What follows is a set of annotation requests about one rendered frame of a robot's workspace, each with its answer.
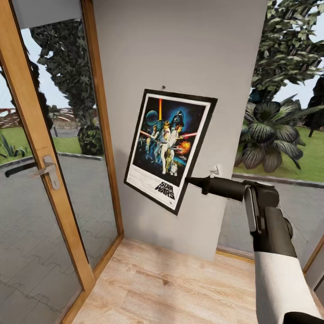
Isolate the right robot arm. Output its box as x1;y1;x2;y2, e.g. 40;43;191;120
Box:
184;163;324;324

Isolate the poster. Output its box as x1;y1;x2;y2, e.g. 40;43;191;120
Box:
123;89;218;216

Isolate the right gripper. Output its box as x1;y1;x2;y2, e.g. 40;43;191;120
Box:
184;176;232;198

